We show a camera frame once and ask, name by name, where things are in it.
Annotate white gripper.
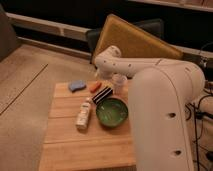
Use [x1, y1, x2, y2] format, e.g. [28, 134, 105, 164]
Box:
[112, 74, 127, 95]

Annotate orange pepper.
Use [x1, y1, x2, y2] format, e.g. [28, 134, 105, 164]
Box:
[89, 81, 102, 93]

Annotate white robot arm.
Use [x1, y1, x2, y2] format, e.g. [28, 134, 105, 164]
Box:
[94, 46, 205, 171]

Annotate black white striped cup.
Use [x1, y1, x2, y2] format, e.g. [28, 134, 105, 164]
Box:
[92, 86, 113, 104]

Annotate green ceramic bowl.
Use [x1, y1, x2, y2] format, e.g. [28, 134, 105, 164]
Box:
[96, 98, 128, 128]

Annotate yellow cushion board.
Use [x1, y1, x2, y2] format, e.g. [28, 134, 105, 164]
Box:
[93, 14, 183, 59]

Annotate blue sponge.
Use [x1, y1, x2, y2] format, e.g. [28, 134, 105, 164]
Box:
[68, 80, 86, 92]

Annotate white plastic bottle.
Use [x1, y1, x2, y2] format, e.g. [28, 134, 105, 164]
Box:
[76, 97, 92, 130]

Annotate black cables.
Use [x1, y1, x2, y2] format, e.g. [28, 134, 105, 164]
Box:
[184, 79, 213, 171]

